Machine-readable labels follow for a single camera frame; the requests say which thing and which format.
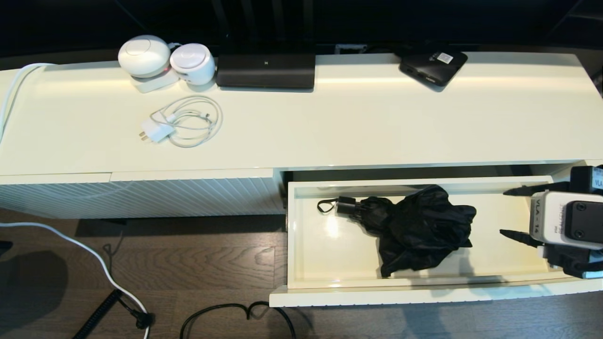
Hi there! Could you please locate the white ribbed TV cabinet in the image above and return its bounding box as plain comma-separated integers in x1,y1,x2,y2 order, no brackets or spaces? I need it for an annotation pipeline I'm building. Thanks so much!
0,51,603,219

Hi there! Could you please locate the black cable loop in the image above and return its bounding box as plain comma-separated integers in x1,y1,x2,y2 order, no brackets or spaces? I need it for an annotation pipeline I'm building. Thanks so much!
180,301,296,339

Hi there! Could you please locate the white charger plug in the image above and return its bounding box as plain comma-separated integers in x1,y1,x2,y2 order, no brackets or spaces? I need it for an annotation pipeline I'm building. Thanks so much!
139,118,177,143

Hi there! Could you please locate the black folding umbrella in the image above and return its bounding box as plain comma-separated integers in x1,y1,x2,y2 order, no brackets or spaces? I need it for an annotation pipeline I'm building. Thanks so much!
317,185,477,278

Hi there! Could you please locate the white ribbed cabinet front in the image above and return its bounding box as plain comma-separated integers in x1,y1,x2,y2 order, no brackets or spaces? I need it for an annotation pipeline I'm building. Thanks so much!
112,168,285,217
0,172,114,219

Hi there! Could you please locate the white coiled charging cable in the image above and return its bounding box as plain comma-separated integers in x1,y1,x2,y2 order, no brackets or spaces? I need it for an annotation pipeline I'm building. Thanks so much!
151,96,223,148

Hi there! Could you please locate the thick white cable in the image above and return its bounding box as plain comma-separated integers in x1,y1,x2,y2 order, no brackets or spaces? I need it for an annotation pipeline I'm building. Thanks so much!
0,220,151,339
0,62,58,144

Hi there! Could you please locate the black router box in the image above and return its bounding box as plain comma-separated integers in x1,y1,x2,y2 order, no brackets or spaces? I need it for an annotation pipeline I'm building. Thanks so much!
216,53,316,90

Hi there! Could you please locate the large white round device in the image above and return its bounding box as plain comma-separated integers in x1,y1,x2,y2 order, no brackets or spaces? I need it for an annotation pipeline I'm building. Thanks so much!
118,35,171,79

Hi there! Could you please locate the white ribbed drawer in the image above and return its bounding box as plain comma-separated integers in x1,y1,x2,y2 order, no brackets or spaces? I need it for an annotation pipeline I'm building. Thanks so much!
269,175,603,307

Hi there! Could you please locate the white flat device base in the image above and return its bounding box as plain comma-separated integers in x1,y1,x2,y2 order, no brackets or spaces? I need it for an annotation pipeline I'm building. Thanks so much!
131,71,180,93

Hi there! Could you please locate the black coiled cable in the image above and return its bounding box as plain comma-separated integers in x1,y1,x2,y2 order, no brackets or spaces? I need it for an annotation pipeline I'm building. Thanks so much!
72,288,156,339

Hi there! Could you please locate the small white round device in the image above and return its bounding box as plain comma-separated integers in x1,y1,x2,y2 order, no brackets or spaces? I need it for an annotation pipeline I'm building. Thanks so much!
170,43,217,86

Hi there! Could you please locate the black set-top box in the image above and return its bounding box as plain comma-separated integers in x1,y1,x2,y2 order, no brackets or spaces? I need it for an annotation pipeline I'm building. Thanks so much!
399,51,468,87

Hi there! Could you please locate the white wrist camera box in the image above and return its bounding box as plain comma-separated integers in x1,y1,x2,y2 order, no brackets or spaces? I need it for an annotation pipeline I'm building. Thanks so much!
529,190,603,250

